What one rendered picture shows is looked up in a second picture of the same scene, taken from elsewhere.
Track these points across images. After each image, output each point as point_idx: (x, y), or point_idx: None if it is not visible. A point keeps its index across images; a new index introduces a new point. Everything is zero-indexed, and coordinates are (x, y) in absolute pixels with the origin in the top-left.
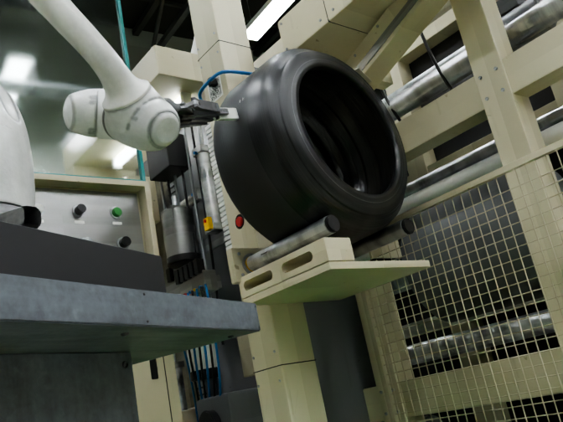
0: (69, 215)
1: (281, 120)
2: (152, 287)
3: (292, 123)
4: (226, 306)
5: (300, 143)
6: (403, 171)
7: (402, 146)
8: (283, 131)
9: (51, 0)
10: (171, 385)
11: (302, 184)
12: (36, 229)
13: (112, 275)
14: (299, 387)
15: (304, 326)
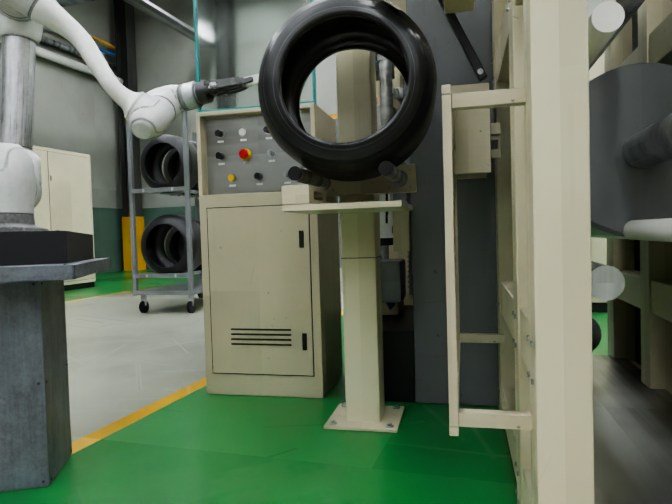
0: (262, 134)
1: (263, 89)
2: (55, 248)
3: (269, 91)
4: (40, 269)
5: (273, 108)
6: (408, 108)
7: (421, 78)
8: (263, 99)
9: (84, 58)
10: (313, 252)
11: (279, 141)
12: None
13: (24, 245)
14: (354, 276)
15: (370, 230)
